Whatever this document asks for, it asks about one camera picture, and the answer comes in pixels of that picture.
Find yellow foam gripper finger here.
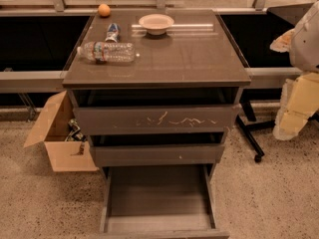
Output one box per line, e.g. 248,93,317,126
273,73,319,140
270,29,294,53

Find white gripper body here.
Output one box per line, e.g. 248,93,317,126
289,1,319,73

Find clear plastic water bottle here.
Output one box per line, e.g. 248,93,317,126
77,42,136,63

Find top grey drawer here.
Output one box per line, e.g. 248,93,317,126
74,105,240,135

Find middle grey drawer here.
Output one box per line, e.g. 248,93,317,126
90,144,224,167

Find bottom grey open drawer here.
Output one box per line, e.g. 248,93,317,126
100,164,229,239

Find black rolling stand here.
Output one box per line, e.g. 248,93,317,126
234,100,319,163

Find white paper bowl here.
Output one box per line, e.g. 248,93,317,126
139,14,174,36

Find blue white soda can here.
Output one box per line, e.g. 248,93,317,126
105,23,121,43

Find orange fruit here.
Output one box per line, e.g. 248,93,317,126
98,4,111,17

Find cans inside cardboard box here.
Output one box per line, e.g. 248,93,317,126
66,119,86,141

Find open cardboard box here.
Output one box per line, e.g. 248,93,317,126
24,92,98,172

